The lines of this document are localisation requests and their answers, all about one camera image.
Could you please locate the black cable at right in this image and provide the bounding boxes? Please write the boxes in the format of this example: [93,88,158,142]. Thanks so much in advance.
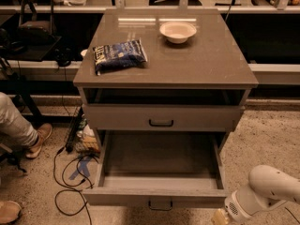
[284,205,300,225]

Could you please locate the person's leg in light trousers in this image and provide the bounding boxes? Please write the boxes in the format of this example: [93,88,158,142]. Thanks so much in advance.
[0,93,38,147]

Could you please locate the grey top drawer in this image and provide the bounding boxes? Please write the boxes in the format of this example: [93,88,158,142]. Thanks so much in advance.
[82,104,243,132]

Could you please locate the grey drawer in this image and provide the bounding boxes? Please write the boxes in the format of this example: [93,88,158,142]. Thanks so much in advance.
[82,104,243,132]
[83,131,228,211]

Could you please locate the tan shoe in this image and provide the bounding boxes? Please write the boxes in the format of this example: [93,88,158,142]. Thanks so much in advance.
[0,201,22,224]
[25,123,53,159]

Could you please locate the grey drawer cabinet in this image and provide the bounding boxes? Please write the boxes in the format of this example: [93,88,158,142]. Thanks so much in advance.
[72,8,260,152]

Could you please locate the black bag on shelf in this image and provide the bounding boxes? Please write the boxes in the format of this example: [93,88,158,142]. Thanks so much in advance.
[17,0,55,45]

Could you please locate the wire basket with items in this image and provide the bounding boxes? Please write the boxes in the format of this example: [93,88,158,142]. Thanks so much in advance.
[65,108,99,153]

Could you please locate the blue chip bag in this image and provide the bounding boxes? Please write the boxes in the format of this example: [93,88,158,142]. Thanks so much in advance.
[93,39,147,75]

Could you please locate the white bowl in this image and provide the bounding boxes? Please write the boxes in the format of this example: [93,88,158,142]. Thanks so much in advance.
[159,22,197,44]

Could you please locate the black floor cable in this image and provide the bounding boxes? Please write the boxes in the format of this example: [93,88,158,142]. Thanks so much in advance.
[52,147,100,225]

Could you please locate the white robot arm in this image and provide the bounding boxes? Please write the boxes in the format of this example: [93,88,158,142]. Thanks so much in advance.
[211,165,300,225]

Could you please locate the blue tape cross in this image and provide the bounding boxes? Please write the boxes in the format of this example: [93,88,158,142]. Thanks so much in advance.
[69,156,92,180]

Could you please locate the white and yellow gripper body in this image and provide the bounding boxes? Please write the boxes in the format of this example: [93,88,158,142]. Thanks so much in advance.
[211,190,251,225]

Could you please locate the black headphones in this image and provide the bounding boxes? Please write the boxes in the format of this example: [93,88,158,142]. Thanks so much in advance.
[54,48,71,68]

